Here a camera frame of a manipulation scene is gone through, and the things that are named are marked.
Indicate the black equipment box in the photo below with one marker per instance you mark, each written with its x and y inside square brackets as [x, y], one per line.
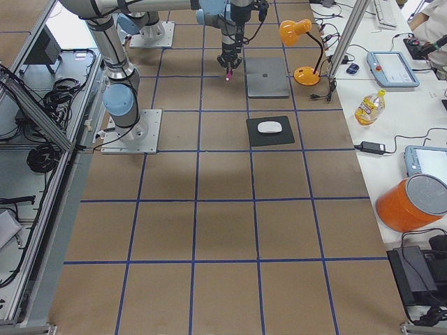
[420, 276]

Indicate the white keyboard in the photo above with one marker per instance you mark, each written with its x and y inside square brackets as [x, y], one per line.
[385, 18]

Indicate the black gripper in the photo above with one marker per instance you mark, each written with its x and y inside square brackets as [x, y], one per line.
[229, 51]

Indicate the blue teach pendant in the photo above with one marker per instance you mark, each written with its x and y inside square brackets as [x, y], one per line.
[391, 70]
[425, 160]

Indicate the black power adapter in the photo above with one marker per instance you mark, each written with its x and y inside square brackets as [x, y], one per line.
[371, 147]

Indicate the aluminium frame post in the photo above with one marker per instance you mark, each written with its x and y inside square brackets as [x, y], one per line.
[348, 33]

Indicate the small blue patterned pouch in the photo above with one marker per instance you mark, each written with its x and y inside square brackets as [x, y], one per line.
[352, 69]

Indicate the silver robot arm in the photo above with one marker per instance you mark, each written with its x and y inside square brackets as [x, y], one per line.
[121, 96]
[229, 17]

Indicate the pink marker pen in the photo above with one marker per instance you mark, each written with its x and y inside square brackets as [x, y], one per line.
[229, 73]

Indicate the silver laptop notebook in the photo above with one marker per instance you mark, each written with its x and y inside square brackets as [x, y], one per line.
[266, 77]

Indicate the white computer mouse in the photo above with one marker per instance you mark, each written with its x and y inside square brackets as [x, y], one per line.
[269, 127]

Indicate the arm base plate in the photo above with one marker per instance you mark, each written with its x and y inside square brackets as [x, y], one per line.
[143, 138]
[159, 35]

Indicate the black mousepad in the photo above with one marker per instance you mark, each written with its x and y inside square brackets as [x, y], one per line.
[257, 139]

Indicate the orange cylindrical container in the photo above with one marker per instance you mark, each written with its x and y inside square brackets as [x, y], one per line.
[414, 203]

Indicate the yellow juice bottle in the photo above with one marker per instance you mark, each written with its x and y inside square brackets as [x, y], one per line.
[370, 108]

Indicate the person in white shirt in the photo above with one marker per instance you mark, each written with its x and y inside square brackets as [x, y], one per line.
[428, 26]

